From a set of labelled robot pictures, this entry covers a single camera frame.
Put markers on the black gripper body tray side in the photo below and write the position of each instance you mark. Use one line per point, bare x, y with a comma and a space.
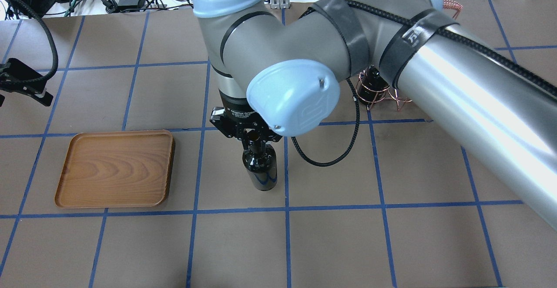
21, 80

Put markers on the wooden tray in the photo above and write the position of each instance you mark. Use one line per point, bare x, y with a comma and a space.
124, 169

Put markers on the black gripper body over rack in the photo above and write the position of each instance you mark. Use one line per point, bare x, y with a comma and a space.
233, 104

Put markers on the copper wire wine rack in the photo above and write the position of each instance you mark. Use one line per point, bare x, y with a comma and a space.
392, 93

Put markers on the robot arm over rack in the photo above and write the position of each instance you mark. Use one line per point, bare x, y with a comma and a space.
282, 81

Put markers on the dark wine bottle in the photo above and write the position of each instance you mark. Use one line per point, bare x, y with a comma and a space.
372, 87
259, 160

